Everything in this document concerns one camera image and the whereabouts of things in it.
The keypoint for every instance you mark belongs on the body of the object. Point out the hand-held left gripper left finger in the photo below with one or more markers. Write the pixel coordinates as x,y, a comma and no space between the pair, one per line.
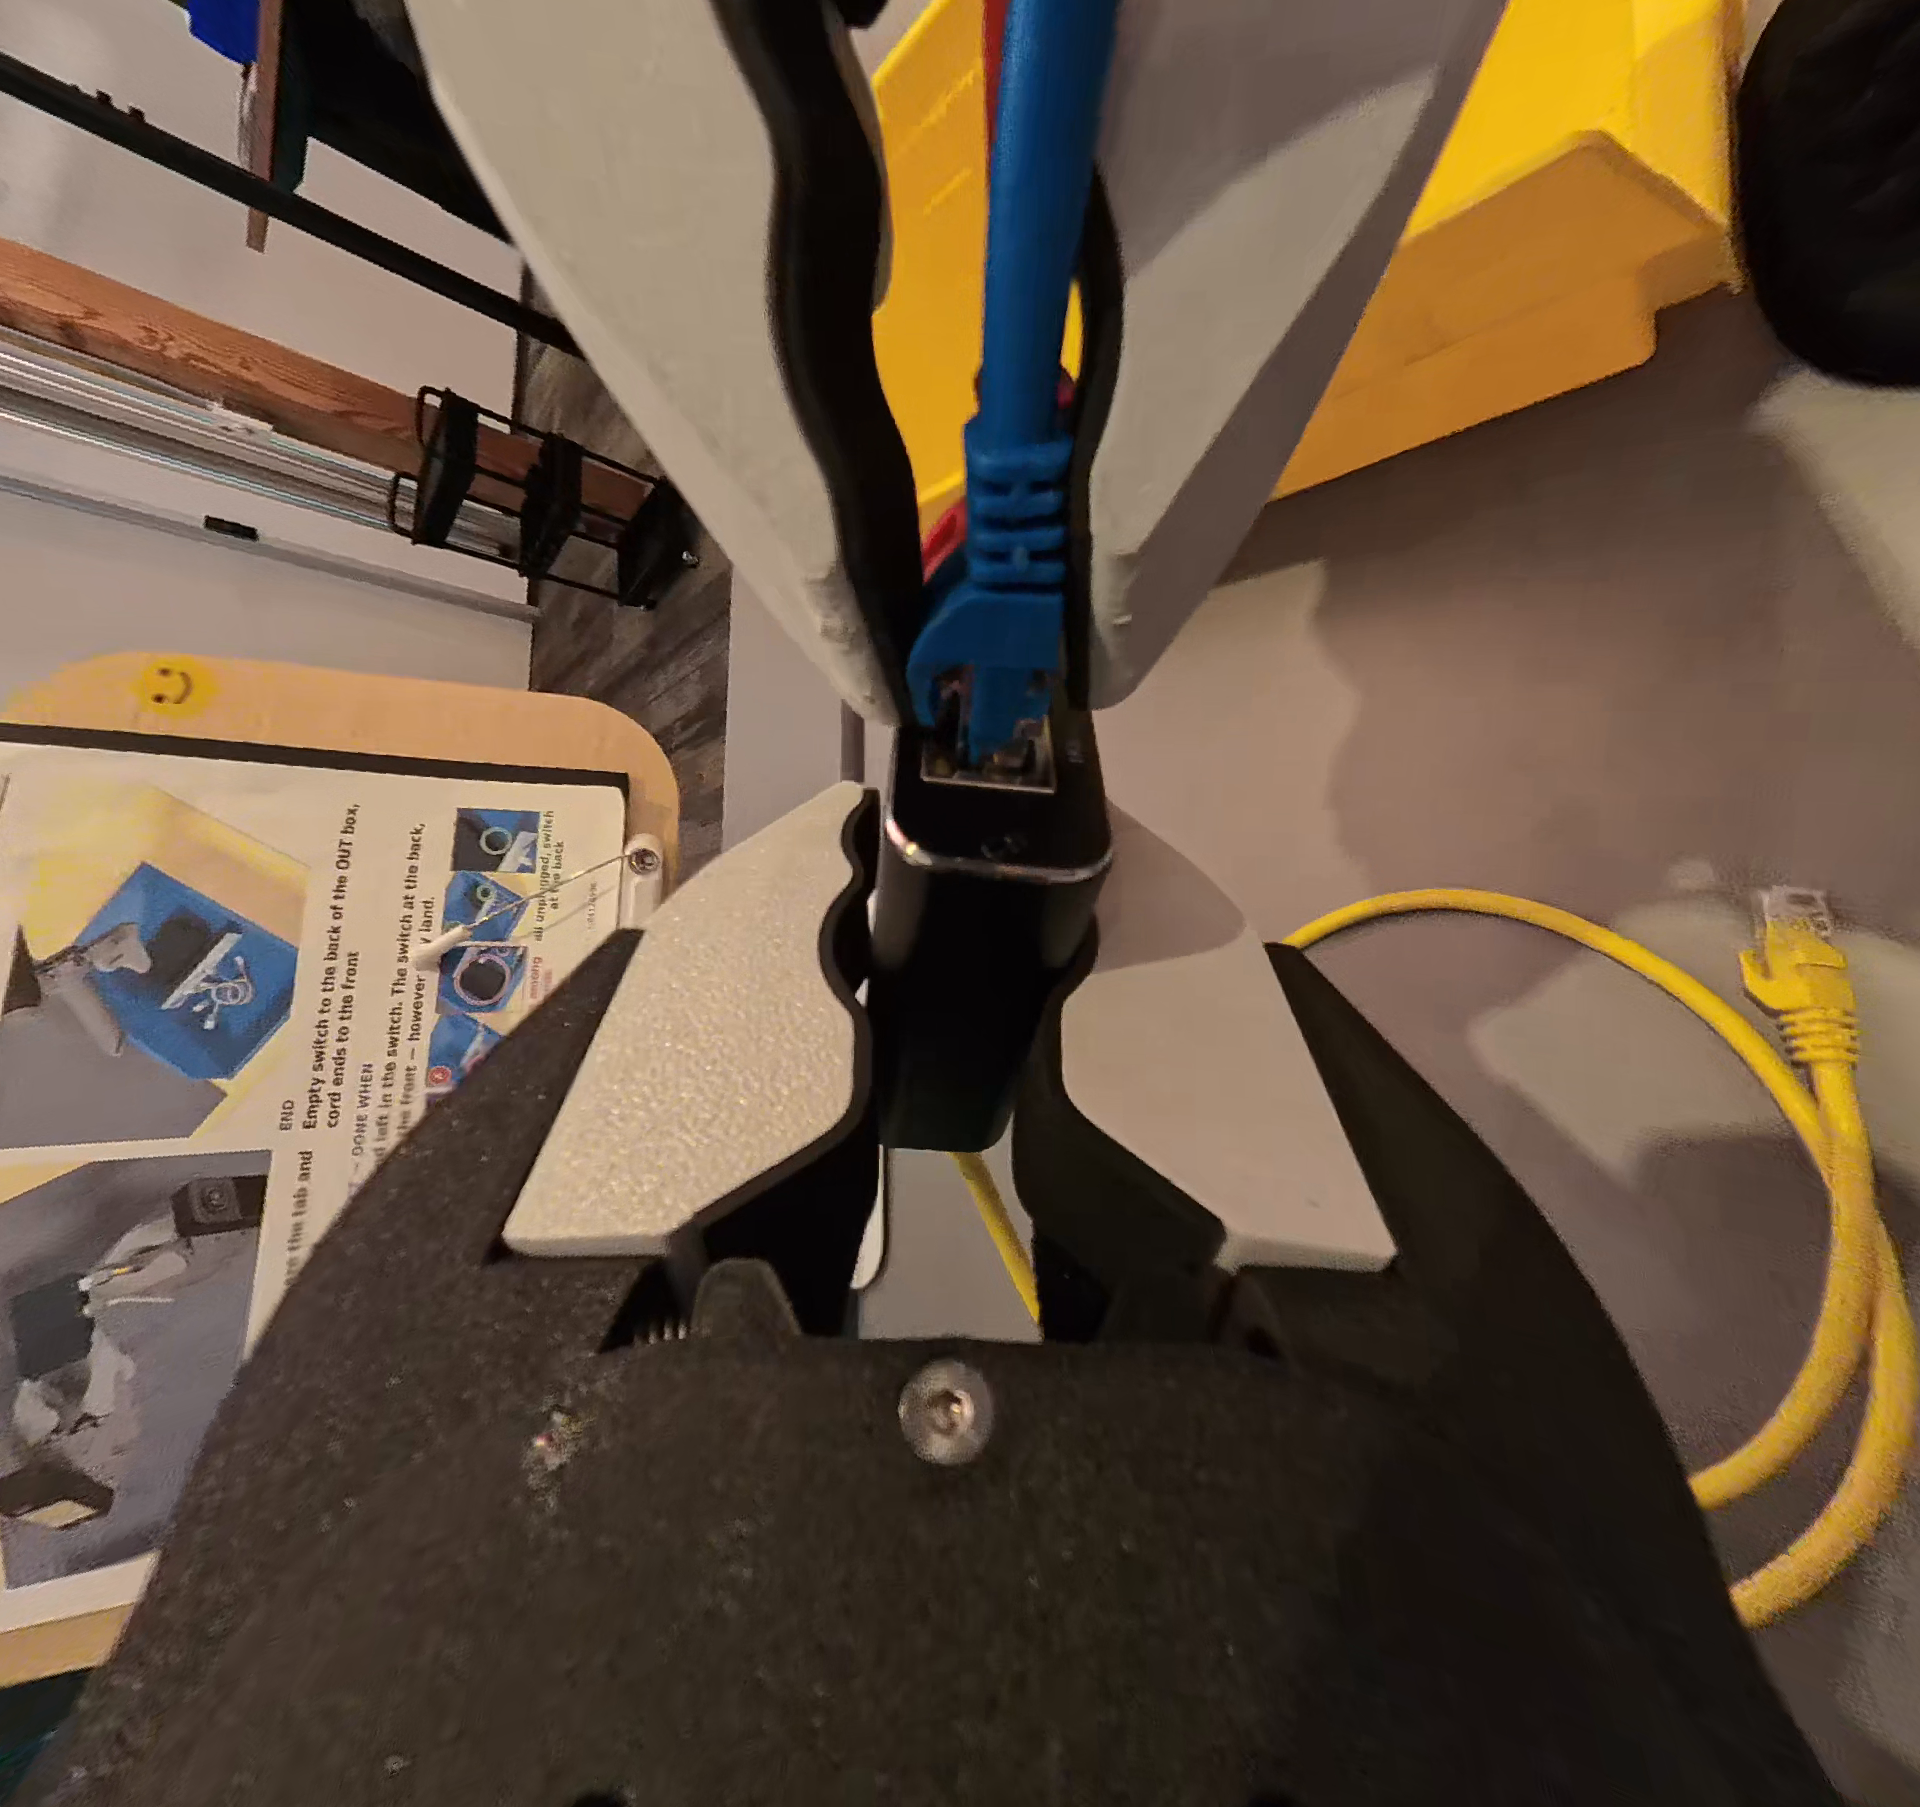
705,1072

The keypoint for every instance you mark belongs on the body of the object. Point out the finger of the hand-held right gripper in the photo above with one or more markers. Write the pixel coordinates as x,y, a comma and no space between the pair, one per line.
1275,187
645,262

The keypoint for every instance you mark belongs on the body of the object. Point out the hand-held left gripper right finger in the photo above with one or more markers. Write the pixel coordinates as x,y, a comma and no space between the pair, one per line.
1214,1102

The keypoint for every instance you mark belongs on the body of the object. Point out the black network switch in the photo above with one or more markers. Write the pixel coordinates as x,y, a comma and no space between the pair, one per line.
976,966

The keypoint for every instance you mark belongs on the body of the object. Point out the yellow plastic bin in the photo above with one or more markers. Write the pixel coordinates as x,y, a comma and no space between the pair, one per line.
1577,187

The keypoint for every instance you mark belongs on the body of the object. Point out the black metal rod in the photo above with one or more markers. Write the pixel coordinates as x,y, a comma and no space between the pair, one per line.
226,168

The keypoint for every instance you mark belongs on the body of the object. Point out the wooden beam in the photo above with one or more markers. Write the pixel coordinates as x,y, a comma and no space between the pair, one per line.
149,337

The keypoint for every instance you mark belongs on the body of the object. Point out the black round object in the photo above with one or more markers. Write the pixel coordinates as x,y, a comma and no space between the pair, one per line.
1846,157

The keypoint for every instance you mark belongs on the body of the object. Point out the aluminium rail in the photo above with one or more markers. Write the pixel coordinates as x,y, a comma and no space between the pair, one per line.
182,428

